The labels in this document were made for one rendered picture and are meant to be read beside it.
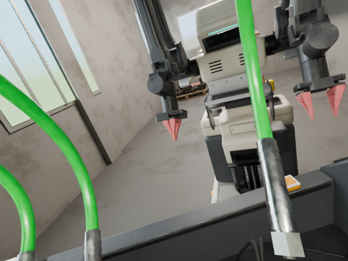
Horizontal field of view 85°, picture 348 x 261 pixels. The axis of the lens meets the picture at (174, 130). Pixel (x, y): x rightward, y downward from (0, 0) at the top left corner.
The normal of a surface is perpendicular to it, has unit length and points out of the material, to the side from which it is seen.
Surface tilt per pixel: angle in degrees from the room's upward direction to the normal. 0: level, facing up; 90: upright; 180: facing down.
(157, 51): 90
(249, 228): 90
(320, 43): 63
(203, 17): 43
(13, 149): 90
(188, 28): 90
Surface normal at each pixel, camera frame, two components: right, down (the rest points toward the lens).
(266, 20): -0.27, 0.44
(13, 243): 0.91, -0.16
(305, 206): 0.10, 0.35
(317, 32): -0.38, 0.00
